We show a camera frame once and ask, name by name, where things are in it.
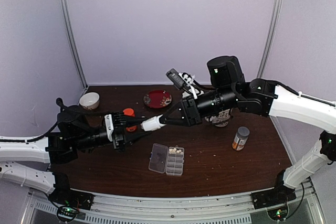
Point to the round circuit board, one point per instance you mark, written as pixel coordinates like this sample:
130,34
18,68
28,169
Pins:
278,214
66,213

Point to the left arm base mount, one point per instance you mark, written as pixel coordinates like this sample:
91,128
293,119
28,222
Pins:
64,195

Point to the front aluminium rail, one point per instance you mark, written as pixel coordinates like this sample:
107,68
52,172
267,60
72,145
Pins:
232,208

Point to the white floral mug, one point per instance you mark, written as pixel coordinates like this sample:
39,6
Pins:
222,119

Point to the red floral plate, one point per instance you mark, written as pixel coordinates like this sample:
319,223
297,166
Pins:
157,99

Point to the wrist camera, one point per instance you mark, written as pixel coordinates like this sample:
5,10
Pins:
109,126
184,81

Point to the small white pill bottle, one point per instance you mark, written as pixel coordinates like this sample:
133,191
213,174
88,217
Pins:
152,124

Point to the aluminium frame post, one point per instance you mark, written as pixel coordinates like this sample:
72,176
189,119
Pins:
72,43
275,14

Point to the clear plastic pill organizer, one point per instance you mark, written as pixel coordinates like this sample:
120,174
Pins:
164,163

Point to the right aluminium frame post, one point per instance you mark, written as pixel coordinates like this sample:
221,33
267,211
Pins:
275,14

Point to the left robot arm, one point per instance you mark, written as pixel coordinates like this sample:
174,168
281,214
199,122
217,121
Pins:
75,130

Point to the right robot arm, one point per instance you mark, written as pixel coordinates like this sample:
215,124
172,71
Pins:
264,98

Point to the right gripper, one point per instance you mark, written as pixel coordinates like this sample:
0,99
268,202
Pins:
190,117

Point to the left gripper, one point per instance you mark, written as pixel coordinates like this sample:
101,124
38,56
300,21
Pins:
119,137

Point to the left round circuit board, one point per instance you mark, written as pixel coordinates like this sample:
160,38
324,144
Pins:
66,213

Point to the white ceramic bowl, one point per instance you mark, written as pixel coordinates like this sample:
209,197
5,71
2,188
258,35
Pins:
90,101

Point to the amber bottle grey cap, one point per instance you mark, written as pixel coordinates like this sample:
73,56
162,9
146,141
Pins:
240,138

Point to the left aluminium frame post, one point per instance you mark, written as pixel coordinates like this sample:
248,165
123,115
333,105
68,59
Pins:
72,43

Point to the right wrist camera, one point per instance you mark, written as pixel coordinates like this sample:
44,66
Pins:
184,81

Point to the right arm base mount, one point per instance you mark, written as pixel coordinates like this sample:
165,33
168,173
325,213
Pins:
280,194

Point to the white pills in organizer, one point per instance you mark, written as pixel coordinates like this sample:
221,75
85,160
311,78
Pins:
175,151

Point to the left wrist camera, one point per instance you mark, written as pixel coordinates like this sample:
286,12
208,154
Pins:
109,126

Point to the white scalloped bowl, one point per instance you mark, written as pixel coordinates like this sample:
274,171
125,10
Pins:
198,93

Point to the right round circuit board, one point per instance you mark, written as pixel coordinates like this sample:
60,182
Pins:
278,214

